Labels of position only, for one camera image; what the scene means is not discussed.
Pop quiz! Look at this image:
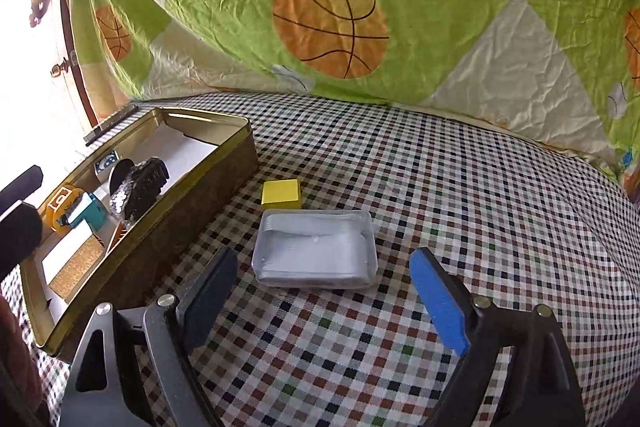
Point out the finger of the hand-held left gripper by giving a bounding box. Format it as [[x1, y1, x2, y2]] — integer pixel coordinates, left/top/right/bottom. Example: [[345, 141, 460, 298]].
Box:
[[0, 164, 45, 204], [0, 202, 46, 280]]

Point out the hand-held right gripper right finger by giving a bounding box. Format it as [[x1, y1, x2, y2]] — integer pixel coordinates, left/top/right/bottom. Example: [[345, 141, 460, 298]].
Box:
[[409, 247, 586, 427]]

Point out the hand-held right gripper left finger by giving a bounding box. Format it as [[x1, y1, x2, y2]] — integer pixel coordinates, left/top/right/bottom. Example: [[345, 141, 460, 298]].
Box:
[[60, 247, 240, 427]]

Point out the yellow smiley face block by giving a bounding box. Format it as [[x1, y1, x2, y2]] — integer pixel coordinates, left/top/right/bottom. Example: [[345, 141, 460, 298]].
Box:
[[46, 186, 88, 234]]

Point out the teal bear toy block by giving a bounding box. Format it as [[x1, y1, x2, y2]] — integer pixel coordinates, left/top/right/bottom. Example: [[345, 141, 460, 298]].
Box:
[[67, 192, 106, 230]]

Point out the gold metal tin box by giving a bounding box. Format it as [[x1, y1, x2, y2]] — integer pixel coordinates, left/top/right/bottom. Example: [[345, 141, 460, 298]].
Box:
[[20, 107, 260, 364]]

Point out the clear plastic box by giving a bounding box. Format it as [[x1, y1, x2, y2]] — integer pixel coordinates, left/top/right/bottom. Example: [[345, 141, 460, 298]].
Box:
[[251, 208, 378, 290]]

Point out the black sequined hair clip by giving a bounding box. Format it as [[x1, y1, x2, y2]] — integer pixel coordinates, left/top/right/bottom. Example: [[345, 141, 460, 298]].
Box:
[[107, 157, 171, 223]]

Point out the yellow toy block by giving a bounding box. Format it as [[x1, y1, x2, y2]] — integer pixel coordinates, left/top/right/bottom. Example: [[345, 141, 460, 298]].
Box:
[[261, 179, 302, 211]]

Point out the person's left forearm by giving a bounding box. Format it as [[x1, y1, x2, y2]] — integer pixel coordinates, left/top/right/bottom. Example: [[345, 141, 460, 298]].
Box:
[[0, 292, 43, 427]]

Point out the dark smartphone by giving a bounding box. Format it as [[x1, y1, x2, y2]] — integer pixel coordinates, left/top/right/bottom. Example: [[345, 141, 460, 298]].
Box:
[[82, 103, 139, 146]]

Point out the wooden door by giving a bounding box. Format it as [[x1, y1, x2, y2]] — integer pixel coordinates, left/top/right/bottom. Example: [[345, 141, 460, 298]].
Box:
[[0, 0, 101, 188]]

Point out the checkered tablecloth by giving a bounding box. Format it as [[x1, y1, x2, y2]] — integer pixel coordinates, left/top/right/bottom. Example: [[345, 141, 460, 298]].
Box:
[[0, 89, 640, 427]]

